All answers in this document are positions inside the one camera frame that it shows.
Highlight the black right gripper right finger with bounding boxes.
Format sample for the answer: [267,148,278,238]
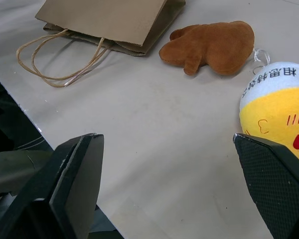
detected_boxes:
[233,132,299,239]

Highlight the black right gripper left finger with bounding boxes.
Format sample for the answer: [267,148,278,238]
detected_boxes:
[0,133,105,239]

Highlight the yellow emoji plush toy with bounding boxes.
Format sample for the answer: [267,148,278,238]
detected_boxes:
[239,47,299,161]

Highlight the brown plush toy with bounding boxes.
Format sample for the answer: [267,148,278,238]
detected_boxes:
[158,20,255,76]

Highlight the brown paper bag with handles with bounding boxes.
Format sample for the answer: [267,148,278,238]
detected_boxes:
[16,0,187,88]

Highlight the beige table cover sheet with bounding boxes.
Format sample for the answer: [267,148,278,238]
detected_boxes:
[0,0,299,239]

